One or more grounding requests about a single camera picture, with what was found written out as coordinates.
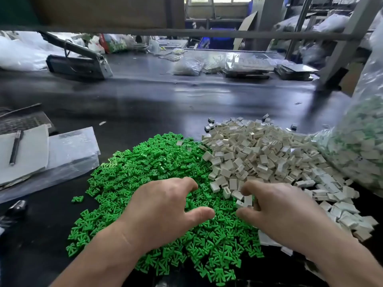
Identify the person's left hand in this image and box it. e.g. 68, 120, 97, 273
114, 176, 216, 256

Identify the person's right hand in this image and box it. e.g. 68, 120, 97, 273
235, 179, 324, 248

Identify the pile of green plastic clips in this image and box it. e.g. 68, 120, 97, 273
66, 133, 264, 286

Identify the pile of white plastic caps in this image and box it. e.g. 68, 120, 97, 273
200, 116, 379, 258

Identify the clear plastic bag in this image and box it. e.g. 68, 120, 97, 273
311, 15, 383, 198

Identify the person's left forearm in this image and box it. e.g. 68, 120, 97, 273
51, 227, 150, 287

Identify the small clear bag of parts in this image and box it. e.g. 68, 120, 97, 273
172, 55, 207, 77

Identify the stack of clear flat bags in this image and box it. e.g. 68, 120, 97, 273
0, 126, 101, 204

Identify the white paper notebook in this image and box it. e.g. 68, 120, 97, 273
0, 124, 50, 189

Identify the dark flat tray stack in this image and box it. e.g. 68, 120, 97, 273
275, 61, 319, 81

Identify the dark pen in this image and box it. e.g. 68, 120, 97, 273
9, 130, 25, 167

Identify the grey heat sealer machine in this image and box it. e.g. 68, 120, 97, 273
39, 31, 113, 81

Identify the blue crate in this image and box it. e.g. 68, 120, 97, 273
197, 27, 237, 50

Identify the grey metal horizontal bar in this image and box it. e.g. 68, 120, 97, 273
0, 24, 366, 42

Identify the white plastic sack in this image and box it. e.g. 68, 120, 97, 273
0, 31, 85, 72

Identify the grey metal slanted post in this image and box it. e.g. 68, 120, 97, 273
317, 0, 383, 90

